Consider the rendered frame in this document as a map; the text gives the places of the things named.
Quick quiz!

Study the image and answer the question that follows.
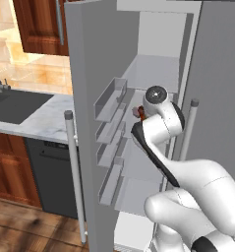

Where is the grey freezer door handle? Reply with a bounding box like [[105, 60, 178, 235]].
[[63, 110, 88, 245]]

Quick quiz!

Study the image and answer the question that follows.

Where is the brown wooden base cupboard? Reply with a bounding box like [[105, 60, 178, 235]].
[[0, 131, 43, 210]]

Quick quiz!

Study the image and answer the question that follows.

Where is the grey fridge door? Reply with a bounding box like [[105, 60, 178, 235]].
[[172, 0, 235, 192]]

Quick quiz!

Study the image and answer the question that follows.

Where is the grey fridge body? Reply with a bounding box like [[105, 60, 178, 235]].
[[113, 0, 204, 252]]

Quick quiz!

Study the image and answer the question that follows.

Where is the clear door bin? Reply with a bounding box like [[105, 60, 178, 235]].
[[94, 102, 127, 145], [92, 77, 129, 123], [95, 123, 127, 168], [97, 157, 125, 207]]

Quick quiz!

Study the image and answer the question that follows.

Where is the dark grey dishwasher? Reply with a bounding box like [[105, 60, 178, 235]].
[[23, 137, 88, 221]]

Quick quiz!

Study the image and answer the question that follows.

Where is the grey freezer door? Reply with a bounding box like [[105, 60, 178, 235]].
[[63, 0, 142, 252]]

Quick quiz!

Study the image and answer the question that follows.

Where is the brown chicken drumstick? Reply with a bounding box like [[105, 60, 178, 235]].
[[132, 105, 147, 122]]

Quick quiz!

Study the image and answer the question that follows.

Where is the grey cupboard door handle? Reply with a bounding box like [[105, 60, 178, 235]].
[[55, 0, 65, 46]]

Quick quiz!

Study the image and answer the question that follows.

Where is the grey fridge door handle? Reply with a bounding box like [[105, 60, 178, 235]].
[[179, 97, 201, 162]]

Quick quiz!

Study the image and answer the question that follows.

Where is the dark grey sink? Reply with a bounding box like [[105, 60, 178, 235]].
[[0, 88, 55, 126]]

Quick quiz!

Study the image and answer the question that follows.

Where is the brown wooden wall cupboard door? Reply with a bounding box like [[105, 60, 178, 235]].
[[12, 0, 71, 57]]

